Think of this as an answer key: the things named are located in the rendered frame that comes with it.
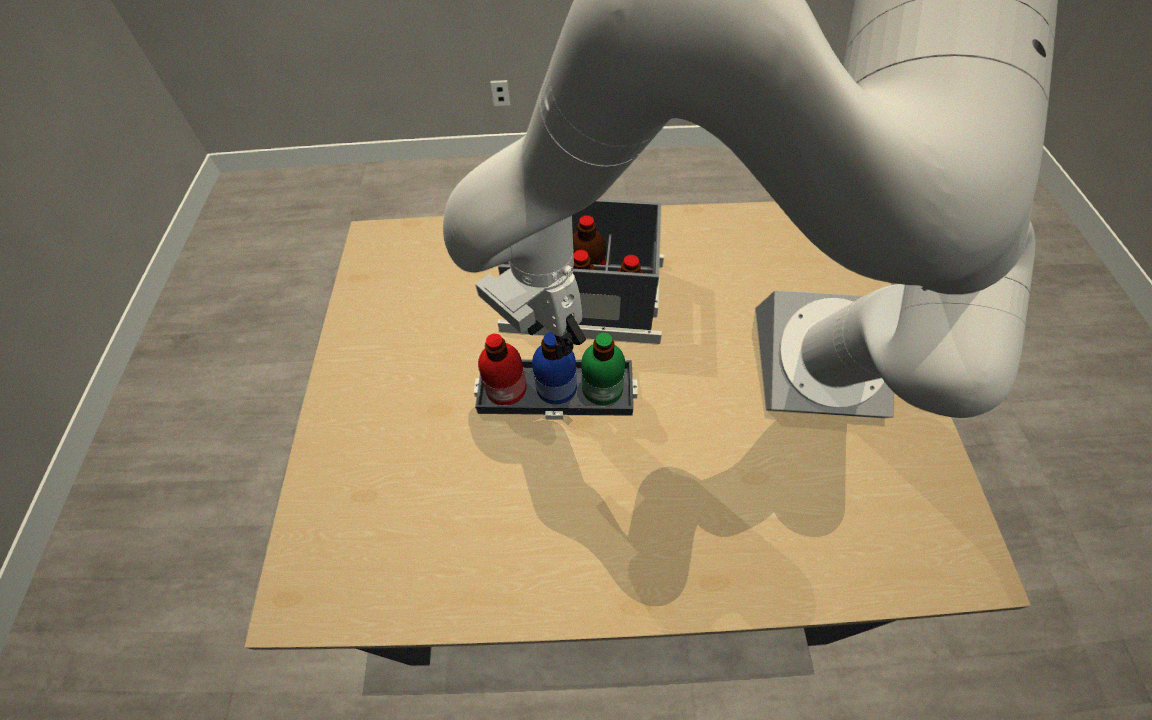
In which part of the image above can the blue bottle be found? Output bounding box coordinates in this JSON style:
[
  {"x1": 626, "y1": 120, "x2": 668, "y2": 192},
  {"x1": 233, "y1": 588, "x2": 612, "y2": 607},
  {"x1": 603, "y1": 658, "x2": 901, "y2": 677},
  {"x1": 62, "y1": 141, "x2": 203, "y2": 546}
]
[{"x1": 532, "y1": 332, "x2": 577, "y2": 404}]

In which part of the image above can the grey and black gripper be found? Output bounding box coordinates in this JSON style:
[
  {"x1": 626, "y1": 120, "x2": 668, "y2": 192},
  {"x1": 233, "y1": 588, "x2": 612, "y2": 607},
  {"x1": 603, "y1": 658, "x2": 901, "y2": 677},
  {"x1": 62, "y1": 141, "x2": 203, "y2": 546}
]
[{"x1": 528, "y1": 274, "x2": 586, "y2": 361}]

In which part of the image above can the brown bottle with red cap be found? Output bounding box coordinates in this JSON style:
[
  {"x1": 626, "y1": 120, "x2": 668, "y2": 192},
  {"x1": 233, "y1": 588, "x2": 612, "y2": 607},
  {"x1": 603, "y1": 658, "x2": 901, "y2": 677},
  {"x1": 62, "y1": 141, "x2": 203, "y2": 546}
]
[
  {"x1": 573, "y1": 250, "x2": 597, "y2": 270},
  {"x1": 617, "y1": 255, "x2": 644, "y2": 273},
  {"x1": 573, "y1": 217, "x2": 606, "y2": 265}
]

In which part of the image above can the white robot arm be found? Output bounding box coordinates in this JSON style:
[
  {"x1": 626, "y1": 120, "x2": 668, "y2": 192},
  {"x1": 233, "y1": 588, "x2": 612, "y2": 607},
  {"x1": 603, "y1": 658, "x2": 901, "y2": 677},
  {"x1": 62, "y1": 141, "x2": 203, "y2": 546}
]
[{"x1": 444, "y1": 0, "x2": 1058, "y2": 418}]

